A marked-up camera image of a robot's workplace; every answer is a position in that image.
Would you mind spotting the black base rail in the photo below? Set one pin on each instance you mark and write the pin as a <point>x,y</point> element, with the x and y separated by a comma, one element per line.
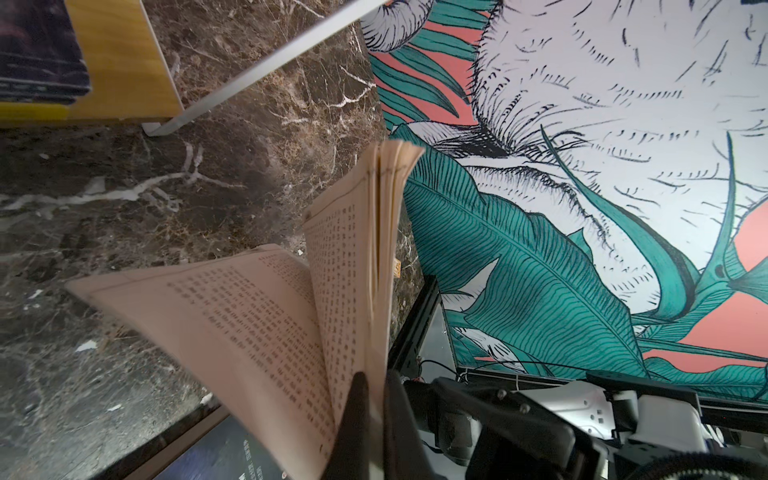
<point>423,349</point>

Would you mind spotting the blue book yellow label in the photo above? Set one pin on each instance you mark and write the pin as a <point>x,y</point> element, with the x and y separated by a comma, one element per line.
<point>278,338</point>

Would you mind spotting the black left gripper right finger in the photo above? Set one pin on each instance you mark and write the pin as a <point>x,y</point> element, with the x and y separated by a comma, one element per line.
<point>404,453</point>

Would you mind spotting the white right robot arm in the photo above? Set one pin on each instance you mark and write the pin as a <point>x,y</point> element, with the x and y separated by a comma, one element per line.
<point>607,426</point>

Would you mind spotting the dark wolf cover book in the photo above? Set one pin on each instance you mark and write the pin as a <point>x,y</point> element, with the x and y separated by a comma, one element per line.
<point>218,447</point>

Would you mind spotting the purple portrait book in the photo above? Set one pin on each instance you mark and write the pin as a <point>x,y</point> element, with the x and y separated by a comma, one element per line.
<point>41,60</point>

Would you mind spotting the white metal wooden shelf rack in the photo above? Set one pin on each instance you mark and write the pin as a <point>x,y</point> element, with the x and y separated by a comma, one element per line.
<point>132,81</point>

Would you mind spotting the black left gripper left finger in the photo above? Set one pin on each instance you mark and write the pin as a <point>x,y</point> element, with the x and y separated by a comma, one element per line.
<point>350,457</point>

